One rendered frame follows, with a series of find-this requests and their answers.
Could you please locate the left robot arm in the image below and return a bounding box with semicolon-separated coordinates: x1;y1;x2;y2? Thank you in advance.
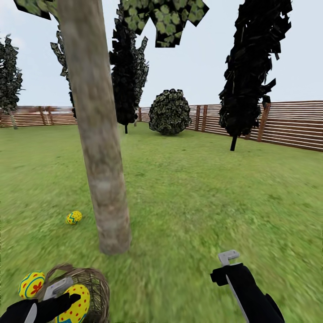
0;277;81;323

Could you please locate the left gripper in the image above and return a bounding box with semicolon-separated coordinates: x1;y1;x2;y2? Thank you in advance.
42;293;81;323

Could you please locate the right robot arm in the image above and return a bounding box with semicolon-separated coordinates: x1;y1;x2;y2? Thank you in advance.
210;250;285;323

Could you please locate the wicker basket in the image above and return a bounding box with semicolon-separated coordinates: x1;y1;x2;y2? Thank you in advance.
32;263;110;323

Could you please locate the easter egg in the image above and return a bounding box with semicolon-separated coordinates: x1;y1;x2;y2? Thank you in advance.
66;211;82;224
18;271;45;299
53;284;91;323

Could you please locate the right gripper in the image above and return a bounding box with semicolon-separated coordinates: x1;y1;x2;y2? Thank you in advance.
210;265;228;286

